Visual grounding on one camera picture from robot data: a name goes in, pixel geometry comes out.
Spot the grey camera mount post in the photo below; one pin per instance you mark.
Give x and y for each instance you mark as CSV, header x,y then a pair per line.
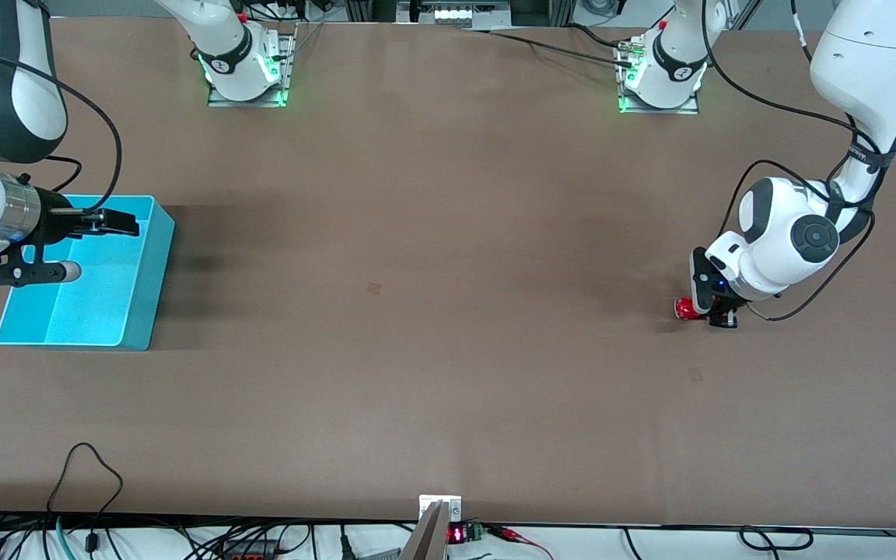
x,y
432,533

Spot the orange black connector block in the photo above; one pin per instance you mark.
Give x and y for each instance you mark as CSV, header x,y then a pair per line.
x,y
250,549

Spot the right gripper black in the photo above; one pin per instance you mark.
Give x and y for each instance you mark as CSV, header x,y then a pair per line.
x,y
54,220

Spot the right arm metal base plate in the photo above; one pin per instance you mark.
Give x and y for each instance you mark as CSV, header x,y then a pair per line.
x,y
286,70

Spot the red beetle toy car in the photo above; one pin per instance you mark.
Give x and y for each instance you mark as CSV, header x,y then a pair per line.
x,y
685,309

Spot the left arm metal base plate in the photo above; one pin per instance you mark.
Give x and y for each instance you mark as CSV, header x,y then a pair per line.
x,y
693,109

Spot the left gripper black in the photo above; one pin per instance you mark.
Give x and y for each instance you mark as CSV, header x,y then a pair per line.
x,y
723,315

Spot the red LED display module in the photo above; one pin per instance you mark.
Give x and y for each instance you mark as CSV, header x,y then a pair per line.
x,y
457,535

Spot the aluminium frame structure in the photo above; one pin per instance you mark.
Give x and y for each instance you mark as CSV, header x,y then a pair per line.
x,y
541,9

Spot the blue plastic box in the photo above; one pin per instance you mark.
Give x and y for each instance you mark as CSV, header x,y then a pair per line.
x,y
98,288

